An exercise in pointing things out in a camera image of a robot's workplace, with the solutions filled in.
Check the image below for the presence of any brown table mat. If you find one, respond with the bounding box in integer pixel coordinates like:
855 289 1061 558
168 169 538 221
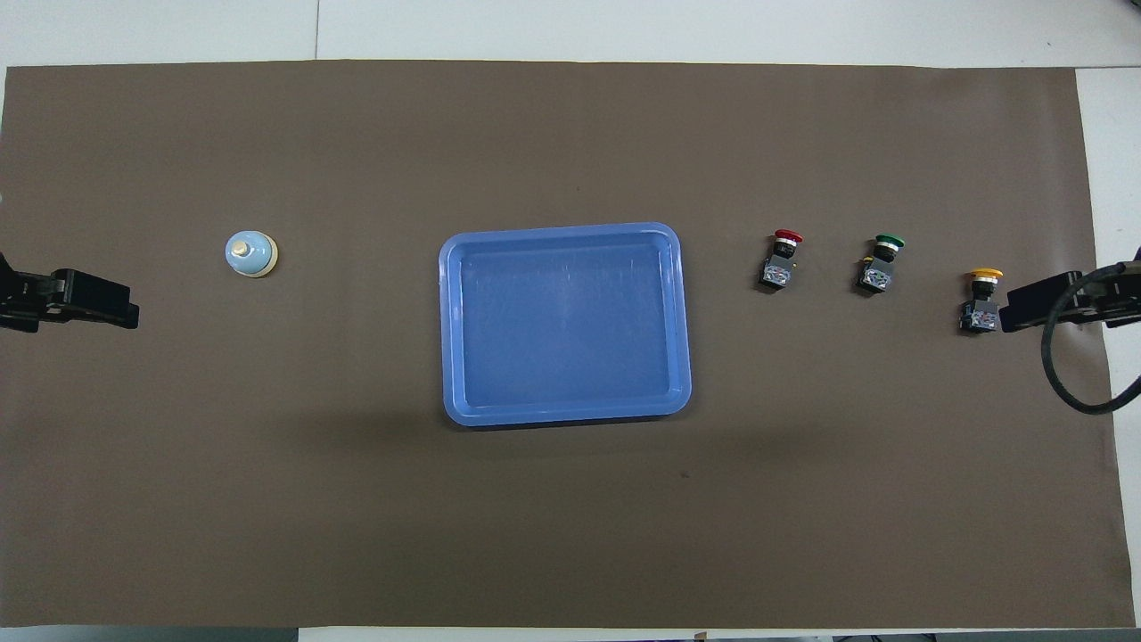
0 59 1136 630

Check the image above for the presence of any green mushroom push button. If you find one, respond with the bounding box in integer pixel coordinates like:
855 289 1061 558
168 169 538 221
857 234 907 296

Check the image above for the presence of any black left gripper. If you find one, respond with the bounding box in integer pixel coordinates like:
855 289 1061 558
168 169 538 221
0 254 141 333

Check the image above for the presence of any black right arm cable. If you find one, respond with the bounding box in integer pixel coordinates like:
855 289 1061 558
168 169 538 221
1041 261 1141 416

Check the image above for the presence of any red mushroom push button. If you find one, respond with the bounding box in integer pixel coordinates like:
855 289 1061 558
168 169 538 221
759 228 804 292

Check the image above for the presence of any light blue call bell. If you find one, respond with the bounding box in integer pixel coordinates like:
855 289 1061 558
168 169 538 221
225 230 279 279

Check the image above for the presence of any yellow mushroom push button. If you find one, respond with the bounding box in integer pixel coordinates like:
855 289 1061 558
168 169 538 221
959 267 1005 335

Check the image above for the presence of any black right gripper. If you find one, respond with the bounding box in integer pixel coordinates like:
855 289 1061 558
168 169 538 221
998 261 1141 333

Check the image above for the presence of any blue plastic tray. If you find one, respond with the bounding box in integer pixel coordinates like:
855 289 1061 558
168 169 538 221
438 221 693 428

